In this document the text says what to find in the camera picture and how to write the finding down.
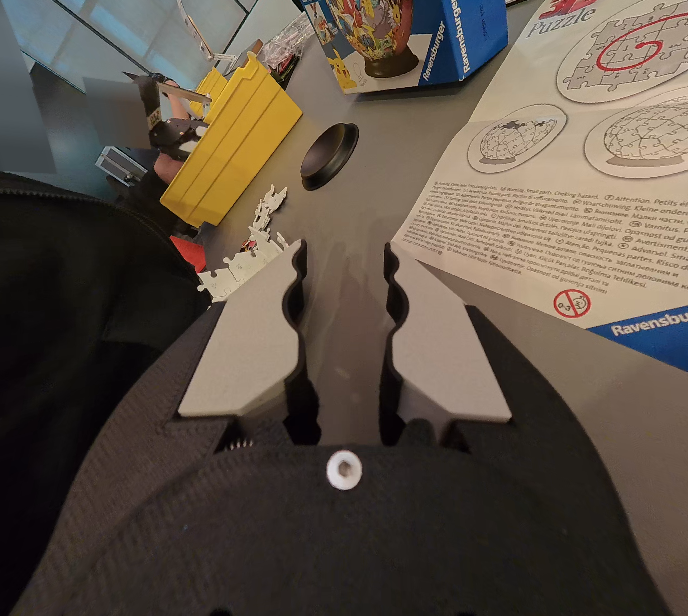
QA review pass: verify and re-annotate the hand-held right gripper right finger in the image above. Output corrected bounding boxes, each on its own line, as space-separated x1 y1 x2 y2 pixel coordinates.
378 241 513 446

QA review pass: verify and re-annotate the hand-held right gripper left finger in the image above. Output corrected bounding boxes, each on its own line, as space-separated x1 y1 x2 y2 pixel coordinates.
177 239 320 444

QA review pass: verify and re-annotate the yellow plastic bin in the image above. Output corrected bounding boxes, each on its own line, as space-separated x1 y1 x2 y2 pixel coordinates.
160 52 303 227
196 68 230 97

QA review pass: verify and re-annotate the half-built puzzle ball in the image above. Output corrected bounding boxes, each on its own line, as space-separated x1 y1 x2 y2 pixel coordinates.
196 232 289 303

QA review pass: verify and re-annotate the person's left forearm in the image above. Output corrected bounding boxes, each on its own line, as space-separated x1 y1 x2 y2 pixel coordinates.
125 170 179 231

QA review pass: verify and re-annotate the black round ball stand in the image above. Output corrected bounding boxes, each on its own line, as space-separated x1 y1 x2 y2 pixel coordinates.
300 123 360 191

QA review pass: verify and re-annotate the blue puzzle box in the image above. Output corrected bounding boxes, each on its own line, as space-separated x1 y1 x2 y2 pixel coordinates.
266 0 510 96

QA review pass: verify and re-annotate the person's left hand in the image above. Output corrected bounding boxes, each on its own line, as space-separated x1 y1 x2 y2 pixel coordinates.
154 153 185 183

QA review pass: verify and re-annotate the thin side table top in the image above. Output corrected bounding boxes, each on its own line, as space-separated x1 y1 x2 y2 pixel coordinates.
123 71 212 105

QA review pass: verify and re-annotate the grey equipment case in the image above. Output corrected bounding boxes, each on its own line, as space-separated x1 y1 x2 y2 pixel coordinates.
96 145 149 188

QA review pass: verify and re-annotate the orange traffic cone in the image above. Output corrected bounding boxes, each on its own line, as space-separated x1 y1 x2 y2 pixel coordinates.
170 236 207 274

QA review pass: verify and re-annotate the clear acrylic sign holder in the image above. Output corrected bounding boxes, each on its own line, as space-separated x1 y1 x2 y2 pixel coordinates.
170 0 238 62

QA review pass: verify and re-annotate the clear plastic bag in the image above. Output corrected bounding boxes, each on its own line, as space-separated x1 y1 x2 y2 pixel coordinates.
263 14 314 75

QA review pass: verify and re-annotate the person's black jacket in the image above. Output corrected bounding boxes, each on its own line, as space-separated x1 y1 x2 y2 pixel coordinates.
0 173 213 616

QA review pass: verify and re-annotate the paper instruction leaflet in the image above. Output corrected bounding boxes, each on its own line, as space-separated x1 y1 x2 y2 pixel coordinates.
391 0 688 372

